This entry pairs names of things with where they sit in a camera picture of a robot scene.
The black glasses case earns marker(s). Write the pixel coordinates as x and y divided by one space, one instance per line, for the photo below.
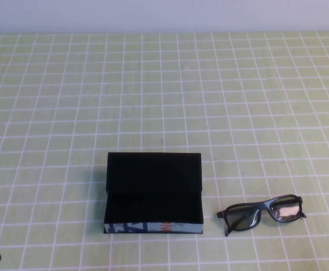
153 180

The black-framed glasses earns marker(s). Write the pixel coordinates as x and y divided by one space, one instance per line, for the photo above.
264 208

